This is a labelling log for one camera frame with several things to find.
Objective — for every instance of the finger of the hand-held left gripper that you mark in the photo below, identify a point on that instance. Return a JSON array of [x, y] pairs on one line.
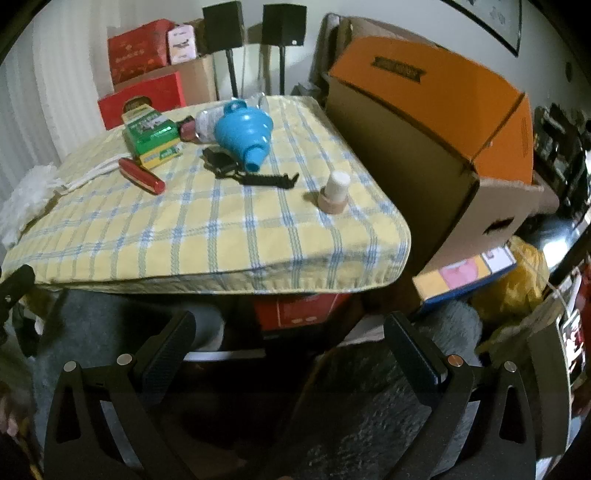
[[16, 282]]

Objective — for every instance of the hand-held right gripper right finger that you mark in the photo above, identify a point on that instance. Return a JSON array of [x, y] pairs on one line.
[[408, 344]]

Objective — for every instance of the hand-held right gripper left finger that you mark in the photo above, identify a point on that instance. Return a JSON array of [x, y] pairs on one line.
[[168, 346]]

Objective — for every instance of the white fluffy duster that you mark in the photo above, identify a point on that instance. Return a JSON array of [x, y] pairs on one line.
[[27, 194]]

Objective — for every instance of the red pocket knife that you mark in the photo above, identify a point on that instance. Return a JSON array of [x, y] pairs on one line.
[[141, 175]]

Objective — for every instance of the orange cardboard box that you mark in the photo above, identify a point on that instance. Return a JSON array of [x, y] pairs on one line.
[[415, 138]]

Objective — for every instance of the clear bottle pink cap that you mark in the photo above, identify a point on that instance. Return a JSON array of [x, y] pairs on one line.
[[205, 122]]

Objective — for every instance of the blue funnel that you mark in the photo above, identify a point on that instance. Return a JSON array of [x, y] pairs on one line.
[[242, 131]]

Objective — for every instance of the grey fluffy rug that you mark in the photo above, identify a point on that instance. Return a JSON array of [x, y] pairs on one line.
[[346, 415]]

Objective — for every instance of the yellow checked tablecloth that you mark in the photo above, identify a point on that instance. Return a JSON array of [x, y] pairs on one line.
[[184, 230]]

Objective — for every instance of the yellow plastic bag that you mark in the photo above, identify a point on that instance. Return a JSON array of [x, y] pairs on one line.
[[512, 281]]

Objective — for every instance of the white curtain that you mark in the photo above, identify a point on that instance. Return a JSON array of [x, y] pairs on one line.
[[55, 92]]

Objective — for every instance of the green drink carton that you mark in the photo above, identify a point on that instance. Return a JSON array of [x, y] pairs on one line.
[[147, 134]]

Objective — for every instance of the red gift box pictured label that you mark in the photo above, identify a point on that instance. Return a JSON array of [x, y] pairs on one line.
[[157, 90]]

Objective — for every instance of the dark cluttered shelf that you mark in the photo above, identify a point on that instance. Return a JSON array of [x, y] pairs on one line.
[[561, 152]]

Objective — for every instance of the red gift box gold print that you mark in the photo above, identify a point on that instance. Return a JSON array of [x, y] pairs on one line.
[[136, 50]]

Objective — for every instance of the brown cardboard box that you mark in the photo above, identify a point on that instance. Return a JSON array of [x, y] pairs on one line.
[[198, 78]]

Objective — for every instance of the black speaker stand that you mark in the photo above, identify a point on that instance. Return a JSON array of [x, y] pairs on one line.
[[231, 74], [282, 69]]

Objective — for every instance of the black speaker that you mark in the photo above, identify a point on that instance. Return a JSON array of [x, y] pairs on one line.
[[284, 25], [222, 25]]

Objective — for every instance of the framed ink painting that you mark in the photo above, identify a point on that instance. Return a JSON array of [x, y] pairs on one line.
[[503, 27]]

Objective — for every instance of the round wall clock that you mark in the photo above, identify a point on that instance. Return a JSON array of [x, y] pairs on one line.
[[568, 70]]

